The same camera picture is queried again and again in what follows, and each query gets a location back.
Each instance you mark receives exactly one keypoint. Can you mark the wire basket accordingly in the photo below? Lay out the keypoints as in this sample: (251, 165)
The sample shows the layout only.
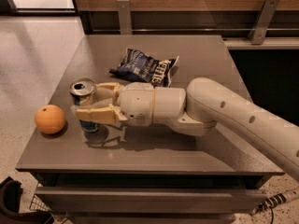
(37, 204)

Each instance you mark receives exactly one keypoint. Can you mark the grey cabinet drawer front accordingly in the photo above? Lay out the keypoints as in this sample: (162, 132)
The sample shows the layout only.
(139, 200)

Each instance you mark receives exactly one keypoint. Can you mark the left metal bracket post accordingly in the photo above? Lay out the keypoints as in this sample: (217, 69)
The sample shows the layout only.
(124, 14)

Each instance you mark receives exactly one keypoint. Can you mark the right metal bracket post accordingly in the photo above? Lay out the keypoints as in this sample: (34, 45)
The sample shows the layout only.
(258, 33)

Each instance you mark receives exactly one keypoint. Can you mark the blue kettle chips bag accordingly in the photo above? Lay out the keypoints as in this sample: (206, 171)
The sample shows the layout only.
(136, 66)

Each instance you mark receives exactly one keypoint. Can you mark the orange fruit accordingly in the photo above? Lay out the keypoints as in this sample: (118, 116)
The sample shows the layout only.
(50, 119)

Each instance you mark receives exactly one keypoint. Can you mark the red bull can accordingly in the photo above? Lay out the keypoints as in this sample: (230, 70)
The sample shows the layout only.
(82, 89)

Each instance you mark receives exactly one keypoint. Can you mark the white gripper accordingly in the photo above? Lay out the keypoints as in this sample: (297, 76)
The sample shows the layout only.
(136, 102)

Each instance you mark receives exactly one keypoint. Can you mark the metal bracket post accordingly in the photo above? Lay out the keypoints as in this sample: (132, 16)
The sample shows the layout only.
(258, 33)
(124, 14)

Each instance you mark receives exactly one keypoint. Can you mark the dark curved object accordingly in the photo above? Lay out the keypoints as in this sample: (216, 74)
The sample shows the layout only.
(10, 202)

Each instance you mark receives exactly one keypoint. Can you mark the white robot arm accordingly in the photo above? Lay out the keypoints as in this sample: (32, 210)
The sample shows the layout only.
(193, 111)

